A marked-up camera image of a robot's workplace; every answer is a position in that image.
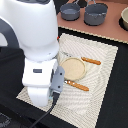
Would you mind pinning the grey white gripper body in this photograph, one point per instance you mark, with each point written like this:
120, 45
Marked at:
42, 80

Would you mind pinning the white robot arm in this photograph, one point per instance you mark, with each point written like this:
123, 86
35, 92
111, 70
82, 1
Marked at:
35, 24

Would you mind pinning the round wooden plate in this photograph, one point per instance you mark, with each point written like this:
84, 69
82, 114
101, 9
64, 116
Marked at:
74, 68

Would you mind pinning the beige woven placemat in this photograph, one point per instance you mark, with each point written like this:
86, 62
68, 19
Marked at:
74, 106

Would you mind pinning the small dark grey pot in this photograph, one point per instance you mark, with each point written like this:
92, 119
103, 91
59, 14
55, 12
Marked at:
70, 11

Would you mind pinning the large dark grey pot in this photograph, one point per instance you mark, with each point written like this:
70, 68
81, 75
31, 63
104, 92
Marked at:
95, 13

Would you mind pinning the pink wooden board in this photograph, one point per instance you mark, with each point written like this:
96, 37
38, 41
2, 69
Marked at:
109, 29

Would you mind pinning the beige bowl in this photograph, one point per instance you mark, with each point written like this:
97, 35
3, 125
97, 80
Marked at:
124, 16

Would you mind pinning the fork with wooden handle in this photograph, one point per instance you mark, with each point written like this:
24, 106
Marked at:
76, 85

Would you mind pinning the knife with wooden handle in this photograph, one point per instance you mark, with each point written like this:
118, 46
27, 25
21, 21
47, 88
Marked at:
88, 60

